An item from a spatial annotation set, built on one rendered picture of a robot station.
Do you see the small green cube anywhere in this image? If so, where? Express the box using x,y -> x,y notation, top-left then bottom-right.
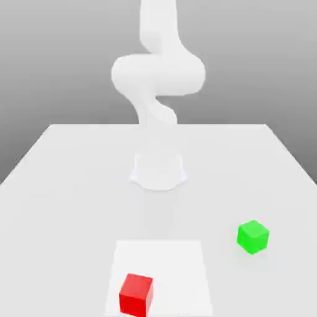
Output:
236,219 -> 271,255

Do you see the small red cube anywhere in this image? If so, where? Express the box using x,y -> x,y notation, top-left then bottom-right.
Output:
118,272 -> 154,317

